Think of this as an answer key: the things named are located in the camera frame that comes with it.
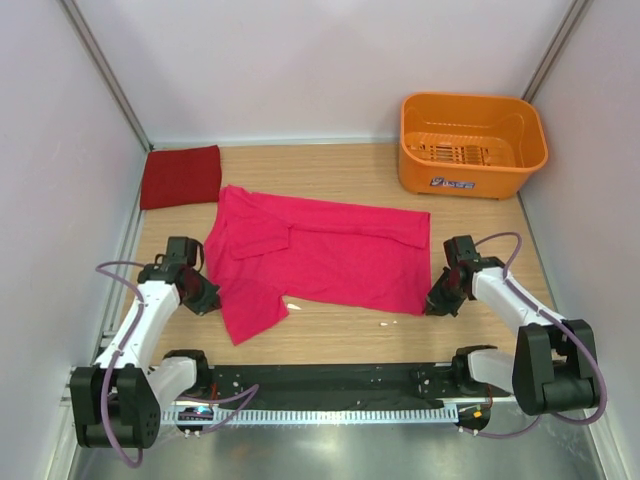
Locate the pink t shirt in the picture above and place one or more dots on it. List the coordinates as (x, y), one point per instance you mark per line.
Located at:
(263, 248)

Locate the orange plastic basket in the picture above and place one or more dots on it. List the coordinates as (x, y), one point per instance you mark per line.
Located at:
(469, 145)

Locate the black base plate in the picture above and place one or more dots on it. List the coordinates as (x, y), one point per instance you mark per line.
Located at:
(346, 387)

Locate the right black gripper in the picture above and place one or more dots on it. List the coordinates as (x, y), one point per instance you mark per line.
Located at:
(436, 304)

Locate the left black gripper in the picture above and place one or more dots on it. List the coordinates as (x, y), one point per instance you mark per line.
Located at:
(210, 299)

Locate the white slotted cable duct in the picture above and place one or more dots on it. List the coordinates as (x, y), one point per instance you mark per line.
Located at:
(198, 415)

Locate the aluminium frame rail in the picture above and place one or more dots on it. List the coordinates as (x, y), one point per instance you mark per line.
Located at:
(539, 384)

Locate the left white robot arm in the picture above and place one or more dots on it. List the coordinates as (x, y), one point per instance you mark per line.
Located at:
(135, 340)

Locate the folded dark red t shirt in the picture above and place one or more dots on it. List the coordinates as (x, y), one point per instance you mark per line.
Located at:
(181, 177)

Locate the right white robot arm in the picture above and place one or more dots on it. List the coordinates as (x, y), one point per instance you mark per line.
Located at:
(530, 340)

